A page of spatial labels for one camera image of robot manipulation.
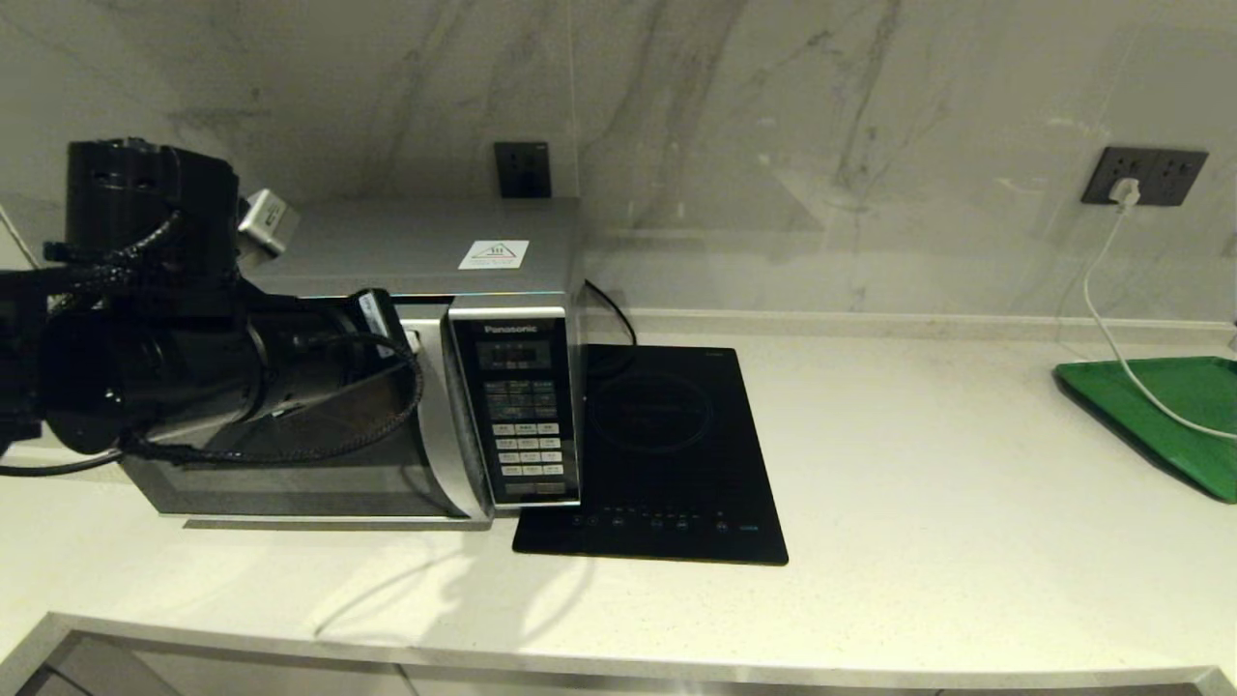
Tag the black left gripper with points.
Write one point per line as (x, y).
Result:
(309, 358)

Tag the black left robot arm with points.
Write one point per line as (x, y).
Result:
(145, 377)

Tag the silver Panasonic microwave oven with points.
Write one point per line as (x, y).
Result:
(406, 242)

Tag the white warning sticker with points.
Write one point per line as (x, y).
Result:
(494, 254)

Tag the black induction cooktop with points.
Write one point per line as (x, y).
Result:
(667, 435)

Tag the green plastic tray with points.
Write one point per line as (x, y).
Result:
(1179, 416)

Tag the small black wall socket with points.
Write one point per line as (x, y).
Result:
(522, 170)

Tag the wide black wall socket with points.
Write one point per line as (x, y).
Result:
(1169, 174)

